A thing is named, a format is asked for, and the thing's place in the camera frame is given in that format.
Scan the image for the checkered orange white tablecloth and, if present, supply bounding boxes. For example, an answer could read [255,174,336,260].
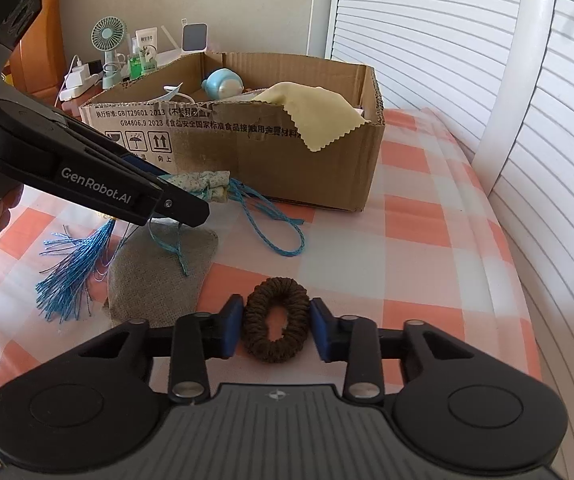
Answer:
[0,110,540,386]

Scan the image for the brown cardboard box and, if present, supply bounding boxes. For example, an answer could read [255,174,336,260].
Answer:
[81,52,385,211]

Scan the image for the brown hair scrunchie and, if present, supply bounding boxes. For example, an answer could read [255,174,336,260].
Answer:
[241,278,310,364]

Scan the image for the yellow cleaning cloth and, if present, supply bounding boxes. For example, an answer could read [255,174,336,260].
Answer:
[252,81,367,153]

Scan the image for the phone on white stand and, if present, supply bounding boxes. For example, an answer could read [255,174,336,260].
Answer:
[181,20,208,54]

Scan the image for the green mini desk fan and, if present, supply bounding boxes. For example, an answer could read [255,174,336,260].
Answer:
[90,16,126,90]

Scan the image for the blue tasselled sachet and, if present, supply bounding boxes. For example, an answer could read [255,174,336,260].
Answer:
[35,171,307,322]

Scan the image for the white louvered closet doors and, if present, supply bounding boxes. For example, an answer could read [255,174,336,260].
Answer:
[326,0,574,479]

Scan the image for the blue face mask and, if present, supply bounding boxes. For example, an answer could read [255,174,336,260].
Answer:
[159,84,195,104]

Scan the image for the green bottle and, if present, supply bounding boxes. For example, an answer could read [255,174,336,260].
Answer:
[128,48,142,80]

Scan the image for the blue round plush toy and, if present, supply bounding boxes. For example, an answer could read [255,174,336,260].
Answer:
[201,68,244,101]

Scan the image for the wooden bed headboard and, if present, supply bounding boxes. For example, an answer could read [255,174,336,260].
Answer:
[10,0,66,104]

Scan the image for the white power strip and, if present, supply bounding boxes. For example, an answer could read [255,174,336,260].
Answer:
[58,58,101,102]

